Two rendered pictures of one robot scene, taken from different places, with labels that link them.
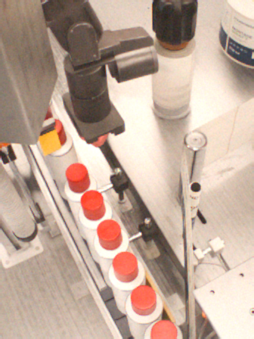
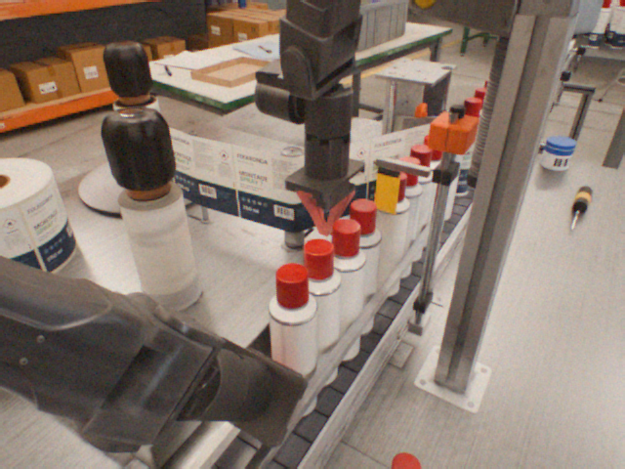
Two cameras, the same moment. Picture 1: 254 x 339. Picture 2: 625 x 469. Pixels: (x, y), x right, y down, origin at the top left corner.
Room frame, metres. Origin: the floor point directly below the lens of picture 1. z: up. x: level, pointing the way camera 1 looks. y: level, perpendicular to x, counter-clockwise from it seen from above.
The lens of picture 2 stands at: (0.76, 0.47, 1.37)
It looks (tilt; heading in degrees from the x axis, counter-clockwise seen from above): 34 degrees down; 234
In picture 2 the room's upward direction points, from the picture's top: straight up
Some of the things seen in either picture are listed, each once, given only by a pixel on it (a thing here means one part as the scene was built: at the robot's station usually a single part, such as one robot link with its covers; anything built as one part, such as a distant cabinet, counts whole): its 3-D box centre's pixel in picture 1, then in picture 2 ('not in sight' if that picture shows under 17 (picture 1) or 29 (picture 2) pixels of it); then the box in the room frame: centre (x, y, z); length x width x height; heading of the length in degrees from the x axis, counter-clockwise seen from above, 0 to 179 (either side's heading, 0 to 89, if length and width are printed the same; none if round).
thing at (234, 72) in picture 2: not in sight; (236, 70); (-0.20, -1.45, 0.82); 0.34 x 0.24 x 0.03; 20
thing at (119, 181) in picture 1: (119, 185); not in sight; (0.42, 0.02, 0.89); 0.03 x 0.03 x 0.12; 23
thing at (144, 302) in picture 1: (144, 314); not in sight; (0.14, -0.01, 0.98); 0.05 x 0.05 x 0.20
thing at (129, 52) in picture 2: not in sight; (139, 115); (0.51, -0.50, 1.04); 0.09 x 0.09 x 0.29
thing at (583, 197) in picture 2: not in sight; (579, 209); (-0.23, 0.10, 0.84); 0.20 x 0.03 x 0.03; 21
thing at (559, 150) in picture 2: not in sight; (558, 152); (-0.42, -0.07, 0.87); 0.07 x 0.07 x 0.07
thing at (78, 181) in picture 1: (85, 203); (388, 235); (0.33, 0.07, 0.98); 0.05 x 0.05 x 0.20
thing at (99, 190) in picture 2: not in sight; (152, 180); (0.51, -0.50, 0.89); 0.31 x 0.31 x 0.01
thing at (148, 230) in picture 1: (140, 237); not in sight; (0.30, -0.01, 0.89); 0.06 x 0.03 x 0.12; 113
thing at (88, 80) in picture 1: (89, 71); (324, 108); (0.43, 0.04, 1.19); 0.07 x 0.06 x 0.07; 104
